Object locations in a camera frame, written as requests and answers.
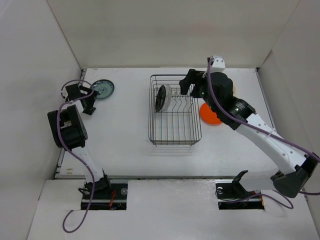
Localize blue patterned plate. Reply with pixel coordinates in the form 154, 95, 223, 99
91, 79, 115, 100

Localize clear glass plate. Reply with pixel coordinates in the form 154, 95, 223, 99
161, 84, 172, 112

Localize black plate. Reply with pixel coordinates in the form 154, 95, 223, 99
155, 85, 166, 112

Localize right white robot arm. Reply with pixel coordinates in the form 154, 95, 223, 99
179, 69, 319, 198

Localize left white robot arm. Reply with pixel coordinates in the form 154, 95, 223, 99
47, 81, 113, 199

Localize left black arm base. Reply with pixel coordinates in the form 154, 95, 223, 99
89, 179, 128, 211

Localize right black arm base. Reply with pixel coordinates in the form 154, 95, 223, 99
215, 170, 265, 210

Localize cream plate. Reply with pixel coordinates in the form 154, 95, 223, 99
232, 84, 237, 96

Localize orange plate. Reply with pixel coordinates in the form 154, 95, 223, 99
199, 103, 222, 126

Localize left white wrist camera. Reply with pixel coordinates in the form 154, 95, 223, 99
60, 89, 68, 100

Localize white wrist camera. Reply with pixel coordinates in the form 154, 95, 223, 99
60, 89, 68, 100
207, 55, 226, 73

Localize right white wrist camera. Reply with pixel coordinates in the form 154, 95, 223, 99
207, 55, 226, 73

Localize grey wire dish rack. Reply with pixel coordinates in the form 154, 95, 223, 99
148, 74, 202, 146

